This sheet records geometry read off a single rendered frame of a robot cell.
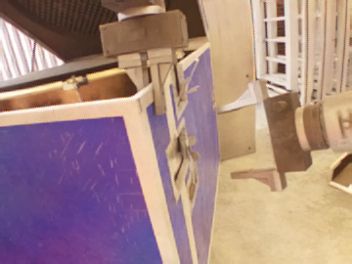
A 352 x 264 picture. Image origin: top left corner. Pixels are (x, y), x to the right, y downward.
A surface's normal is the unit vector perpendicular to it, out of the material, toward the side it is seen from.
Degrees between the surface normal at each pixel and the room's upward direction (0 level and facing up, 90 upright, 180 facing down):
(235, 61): 90
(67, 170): 90
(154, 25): 80
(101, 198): 90
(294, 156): 74
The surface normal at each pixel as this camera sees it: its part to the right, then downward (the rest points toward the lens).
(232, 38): 0.17, 0.37
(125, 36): -0.24, 0.25
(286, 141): -0.69, 0.12
